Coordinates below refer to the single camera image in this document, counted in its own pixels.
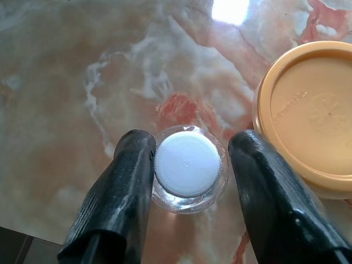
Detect round container with orange lid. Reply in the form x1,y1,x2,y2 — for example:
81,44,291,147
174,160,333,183
251,40,352,200

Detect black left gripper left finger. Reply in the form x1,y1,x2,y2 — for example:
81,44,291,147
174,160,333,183
57,129,157,264

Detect clear bottle with white cap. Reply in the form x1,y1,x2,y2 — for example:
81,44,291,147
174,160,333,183
150,124,230,214

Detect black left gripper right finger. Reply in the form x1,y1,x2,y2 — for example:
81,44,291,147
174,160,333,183
228,130,352,264

